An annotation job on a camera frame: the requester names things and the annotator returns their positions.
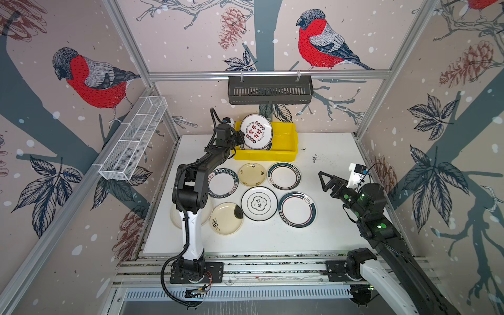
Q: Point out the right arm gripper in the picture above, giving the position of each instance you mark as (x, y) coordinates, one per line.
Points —
(340, 186)

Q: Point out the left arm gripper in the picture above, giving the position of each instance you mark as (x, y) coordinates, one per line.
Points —
(239, 136)

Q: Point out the white plate red characters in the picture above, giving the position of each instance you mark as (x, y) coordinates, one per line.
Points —
(258, 132)

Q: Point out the green red rim plate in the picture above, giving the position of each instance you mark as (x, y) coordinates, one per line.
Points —
(297, 209)
(284, 176)

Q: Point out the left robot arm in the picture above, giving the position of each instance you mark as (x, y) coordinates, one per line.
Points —
(190, 195)

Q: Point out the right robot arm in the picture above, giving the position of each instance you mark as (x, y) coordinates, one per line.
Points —
(387, 264)

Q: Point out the yellow plastic bin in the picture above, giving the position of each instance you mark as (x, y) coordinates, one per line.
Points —
(284, 146)

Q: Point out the cream plate with characters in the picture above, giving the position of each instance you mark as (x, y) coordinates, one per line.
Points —
(252, 174)

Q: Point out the large green rim lettered plate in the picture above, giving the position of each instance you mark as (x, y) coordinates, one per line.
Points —
(223, 182)

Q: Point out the white plate flower emblem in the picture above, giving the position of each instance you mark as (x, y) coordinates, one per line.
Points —
(259, 203)

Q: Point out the aluminium cross bar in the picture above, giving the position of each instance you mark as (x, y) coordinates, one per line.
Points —
(318, 75)

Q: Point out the cream plate dark spot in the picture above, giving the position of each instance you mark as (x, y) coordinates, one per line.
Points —
(227, 218)

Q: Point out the black hanging basket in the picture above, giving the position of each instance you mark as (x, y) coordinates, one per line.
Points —
(270, 90)

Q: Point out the plain cream plate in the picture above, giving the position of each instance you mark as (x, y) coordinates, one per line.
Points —
(205, 214)

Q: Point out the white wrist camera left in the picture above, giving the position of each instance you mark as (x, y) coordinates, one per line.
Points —
(229, 121)

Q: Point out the base rail assembly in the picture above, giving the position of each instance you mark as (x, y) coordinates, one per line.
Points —
(244, 278)

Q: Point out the white wire mesh basket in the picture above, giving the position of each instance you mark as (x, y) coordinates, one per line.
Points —
(127, 152)

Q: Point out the aluminium frame post left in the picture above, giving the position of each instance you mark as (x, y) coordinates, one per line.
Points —
(132, 47)

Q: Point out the aluminium frame post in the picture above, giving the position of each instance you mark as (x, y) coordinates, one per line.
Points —
(423, 15)
(132, 47)

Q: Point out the aluminium frame post right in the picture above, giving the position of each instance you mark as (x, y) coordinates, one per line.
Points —
(423, 15)

